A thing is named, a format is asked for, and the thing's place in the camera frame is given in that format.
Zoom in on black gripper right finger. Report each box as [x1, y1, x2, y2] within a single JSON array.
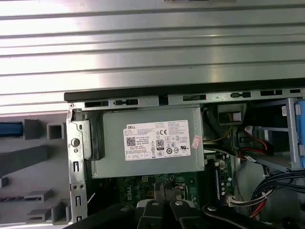
[[165, 186, 270, 229]]

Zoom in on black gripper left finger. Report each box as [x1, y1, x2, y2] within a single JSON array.
[[70, 184, 167, 229]]

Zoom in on hard disk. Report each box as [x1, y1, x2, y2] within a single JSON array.
[[0, 122, 23, 137]]

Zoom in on green motherboard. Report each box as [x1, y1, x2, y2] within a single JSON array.
[[92, 152, 235, 210]]

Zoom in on RAM stick in slot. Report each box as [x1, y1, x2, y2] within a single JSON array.
[[213, 164, 226, 206]]

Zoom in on grey power supply unit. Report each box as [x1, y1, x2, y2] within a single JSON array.
[[91, 106, 205, 179]]

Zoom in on black open PC case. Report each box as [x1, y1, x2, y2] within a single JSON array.
[[63, 81, 305, 229]]

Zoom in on metal optical drive cage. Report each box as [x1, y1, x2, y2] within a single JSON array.
[[246, 97, 300, 172]]

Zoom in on grey parts rack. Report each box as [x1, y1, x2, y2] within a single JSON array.
[[0, 112, 72, 225]]

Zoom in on black cable bundle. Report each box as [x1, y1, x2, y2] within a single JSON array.
[[250, 170, 305, 215]]

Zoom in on yellow wires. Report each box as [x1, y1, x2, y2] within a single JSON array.
[[206, 112, 234, 144]]

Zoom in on blue drive bracket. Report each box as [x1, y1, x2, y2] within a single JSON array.
[[294, 95, 305, 170]]

